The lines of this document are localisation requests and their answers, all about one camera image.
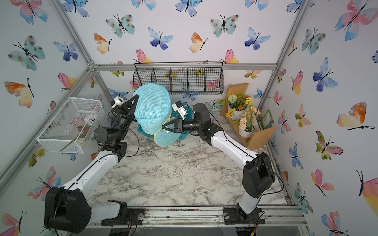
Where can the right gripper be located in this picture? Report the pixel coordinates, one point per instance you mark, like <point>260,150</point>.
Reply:
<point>178,128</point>

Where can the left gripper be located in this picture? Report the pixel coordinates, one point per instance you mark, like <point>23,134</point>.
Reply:
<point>123,116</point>

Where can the teal mesh laundry bag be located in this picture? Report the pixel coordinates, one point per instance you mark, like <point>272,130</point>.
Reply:
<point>153,111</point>

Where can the white pot yellow pink flowers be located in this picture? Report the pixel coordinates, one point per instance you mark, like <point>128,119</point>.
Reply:
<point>245,124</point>

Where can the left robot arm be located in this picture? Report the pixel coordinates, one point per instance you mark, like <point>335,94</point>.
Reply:
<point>67,208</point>

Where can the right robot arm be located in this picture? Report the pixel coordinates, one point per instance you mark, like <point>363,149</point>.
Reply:
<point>258,175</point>

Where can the teal plastic basket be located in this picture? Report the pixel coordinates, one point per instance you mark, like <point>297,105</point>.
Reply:
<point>173,115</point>

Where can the white pot orange flowers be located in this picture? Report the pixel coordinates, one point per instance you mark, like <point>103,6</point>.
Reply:
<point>238,105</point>

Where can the wooden zigzag shelf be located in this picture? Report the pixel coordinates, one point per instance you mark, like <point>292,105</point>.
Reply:
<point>261,136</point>

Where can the green framed small board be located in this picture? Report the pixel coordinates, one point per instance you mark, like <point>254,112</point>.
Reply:
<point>267,120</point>

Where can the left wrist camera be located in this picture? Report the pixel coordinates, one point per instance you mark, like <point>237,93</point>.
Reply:
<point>118,101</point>

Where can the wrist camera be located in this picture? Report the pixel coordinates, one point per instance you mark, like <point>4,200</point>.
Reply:
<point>118,101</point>
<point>179,107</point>

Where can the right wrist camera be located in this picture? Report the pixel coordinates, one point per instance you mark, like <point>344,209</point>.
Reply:
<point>179,107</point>

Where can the black wire wall basket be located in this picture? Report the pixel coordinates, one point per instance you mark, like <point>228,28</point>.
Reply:
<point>201,78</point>

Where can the white mesh wall box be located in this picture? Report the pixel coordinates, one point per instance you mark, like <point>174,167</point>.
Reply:
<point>72,127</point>

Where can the aluminium front rail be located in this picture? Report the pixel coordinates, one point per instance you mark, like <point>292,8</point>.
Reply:
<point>215,216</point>

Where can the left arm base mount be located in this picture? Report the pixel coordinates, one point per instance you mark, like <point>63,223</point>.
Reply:
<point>125,215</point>

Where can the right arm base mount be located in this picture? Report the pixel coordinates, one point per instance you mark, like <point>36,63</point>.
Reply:
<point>243,215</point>

